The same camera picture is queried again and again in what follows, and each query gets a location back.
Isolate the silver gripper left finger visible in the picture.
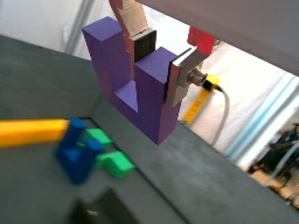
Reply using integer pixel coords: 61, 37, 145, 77
108, 0, 156, 79

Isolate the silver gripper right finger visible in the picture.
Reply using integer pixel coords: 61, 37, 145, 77
164, 26, 217, 109

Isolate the purple U-shaped block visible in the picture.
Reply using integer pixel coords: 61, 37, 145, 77
81, 17, 180, 144

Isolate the black angled fixture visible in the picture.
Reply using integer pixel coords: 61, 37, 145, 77
69, 188, 140, 224

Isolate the yellow measuring tape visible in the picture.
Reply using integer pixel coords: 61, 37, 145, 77
181, 74, 220, 124

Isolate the green stepped block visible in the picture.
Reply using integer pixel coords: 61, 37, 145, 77
82, 128, 136, 179

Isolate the blue U-shaped block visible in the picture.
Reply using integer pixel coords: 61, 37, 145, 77
54, 118, 105, 185

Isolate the yellow long block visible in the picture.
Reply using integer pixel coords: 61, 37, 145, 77
0, 119, 69, 149

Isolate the grey cable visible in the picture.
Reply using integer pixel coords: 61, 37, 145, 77
209, 86, 231, 147

